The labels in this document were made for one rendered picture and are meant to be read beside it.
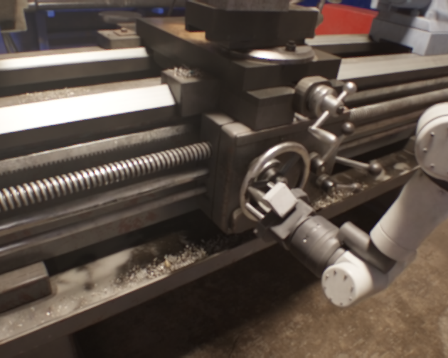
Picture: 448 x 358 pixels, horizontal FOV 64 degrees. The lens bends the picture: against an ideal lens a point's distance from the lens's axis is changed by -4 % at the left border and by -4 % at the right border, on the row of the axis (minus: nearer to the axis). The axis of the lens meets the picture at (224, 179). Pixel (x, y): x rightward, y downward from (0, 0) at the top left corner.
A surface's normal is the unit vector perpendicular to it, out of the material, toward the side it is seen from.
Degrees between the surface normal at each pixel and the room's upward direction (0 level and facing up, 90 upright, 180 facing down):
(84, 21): 90
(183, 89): 90
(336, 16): 90
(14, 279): 0
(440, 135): 82
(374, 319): 0
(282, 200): 66
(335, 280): 76
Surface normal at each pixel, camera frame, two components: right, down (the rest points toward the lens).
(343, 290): -0.77, 0.04
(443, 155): -0.47, 0.30
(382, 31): -0.81, 0.25
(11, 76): 0.58, 0.48
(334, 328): 0.10, -0.84
